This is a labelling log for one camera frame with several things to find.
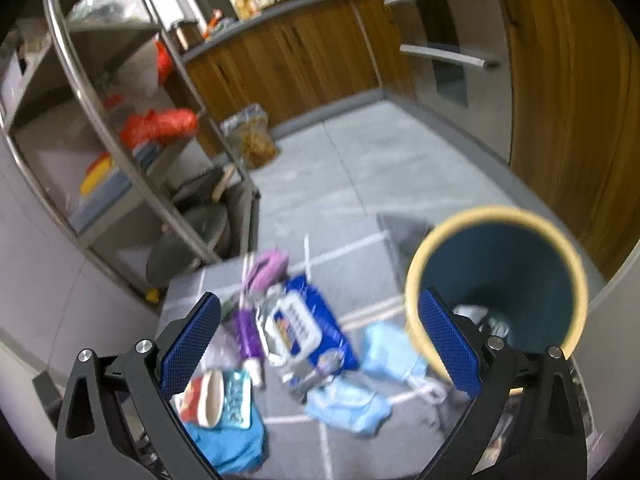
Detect light blue face mask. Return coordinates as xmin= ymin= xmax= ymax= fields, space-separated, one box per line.
xmin=360 ymin=322 xmax=446 ymax=403
xmin=305 ymin=377 xmax=393 ymax=436

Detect blue cloth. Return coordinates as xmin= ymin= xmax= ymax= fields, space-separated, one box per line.
xmin=182 ymin=410 xmax=268 ymax=478

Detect black pan with wooden handle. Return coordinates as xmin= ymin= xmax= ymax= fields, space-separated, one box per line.
xmin=170 ymin=164 xmax=237 ymax=206

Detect yellow container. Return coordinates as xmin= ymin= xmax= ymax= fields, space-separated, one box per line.
xmin=80 ymin=152 xmax=113 ymax=196

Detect white plastic bag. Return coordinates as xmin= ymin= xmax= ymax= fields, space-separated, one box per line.
xmin=125 ymin=45 xmax=166 ymax=96

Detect pink purple pouch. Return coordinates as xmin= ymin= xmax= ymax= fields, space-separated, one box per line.
xmin=248 ymin=249 xmax=291 ymax=291

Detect small red plastic bag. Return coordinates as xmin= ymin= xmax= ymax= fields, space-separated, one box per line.
xmin=155 ymin=40 xmax=176 ymax=86

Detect blue bin with yellow rim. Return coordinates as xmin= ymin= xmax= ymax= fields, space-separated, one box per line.
xmin=404 ymin=205 xmax=590 ymax=391

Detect copper pot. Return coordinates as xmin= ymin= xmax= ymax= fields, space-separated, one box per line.
xmin=167 ymin=20 xmax=203 ymax=51

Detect red and white snack packet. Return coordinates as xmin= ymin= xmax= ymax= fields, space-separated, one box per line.
xmin=181 ymin=370 xmax=226 ymax=428

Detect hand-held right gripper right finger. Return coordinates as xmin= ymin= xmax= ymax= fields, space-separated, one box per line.
xmin=415 ymin=287 xmax=588 ymax=480

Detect purple tube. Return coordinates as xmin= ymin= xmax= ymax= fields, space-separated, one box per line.
xmin=239 ymin=280 xmax=266 ymax=388

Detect clear bag of snacks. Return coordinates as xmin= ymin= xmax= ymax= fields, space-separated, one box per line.
xmin=220 ymin=104 xmax=280 ymax=170

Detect stainless steel oven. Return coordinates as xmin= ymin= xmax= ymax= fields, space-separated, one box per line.
xmin=382 ymin=0 xmax=516 ymax=126

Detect wooden base cabinets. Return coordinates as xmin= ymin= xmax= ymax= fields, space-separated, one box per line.
xmin=182 ymin=0 xmax=416 ymax=156

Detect blue wet wipes pack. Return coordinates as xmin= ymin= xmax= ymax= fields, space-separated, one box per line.
xmin=257 ymin=275 xmax=360 ymax=403

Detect large red plastic bag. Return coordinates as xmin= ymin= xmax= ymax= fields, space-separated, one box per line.
xmin=120 ymin=107 xmax=198 ymax=146

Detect grey checkered mat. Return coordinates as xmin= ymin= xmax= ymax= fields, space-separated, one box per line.
xmin=155 ymin=212 xmax=501 ymax=480

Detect crumpled silver wrapper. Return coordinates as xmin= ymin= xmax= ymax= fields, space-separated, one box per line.
xmin=452 ymin=302 xmax=511 ymax=341

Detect tall wooden cabinet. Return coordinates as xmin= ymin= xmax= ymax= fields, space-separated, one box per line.
xmin=487 ymin=0 xmax=640 ymax=281

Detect grey pot lid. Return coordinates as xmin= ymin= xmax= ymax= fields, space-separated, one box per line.
xmin=146 ymin=204 xmax=231 ymax=291

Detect stack of grey trays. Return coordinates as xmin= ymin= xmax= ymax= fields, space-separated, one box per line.
xmin=70 ymin=170 xmax=136 ymax=231

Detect stainless steel shelf rack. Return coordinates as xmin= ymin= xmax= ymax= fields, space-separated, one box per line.
xmin=0 ymin=0 xmax=261 ymax=306

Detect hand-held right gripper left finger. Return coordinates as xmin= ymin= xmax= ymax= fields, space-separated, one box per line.
xmin=55 ymin=291 xmax=223 ymax=480

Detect teal snack packet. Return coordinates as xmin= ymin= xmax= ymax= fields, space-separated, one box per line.
xmin=220 ymin=369 xmax=253 ymax=431

